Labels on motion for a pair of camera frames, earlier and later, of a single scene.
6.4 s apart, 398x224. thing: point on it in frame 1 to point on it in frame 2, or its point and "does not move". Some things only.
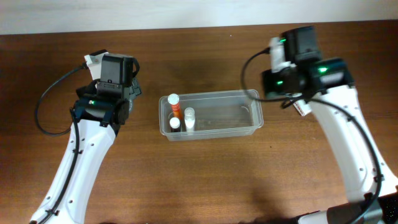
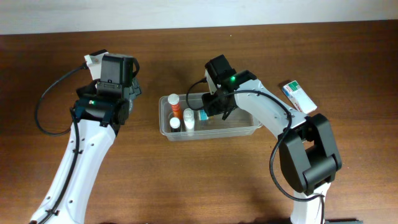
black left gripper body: (134, 92) does not move
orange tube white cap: (173, 99) does not move
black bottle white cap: (174, 123) does not move
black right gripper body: (278, 83) to (214, 103)
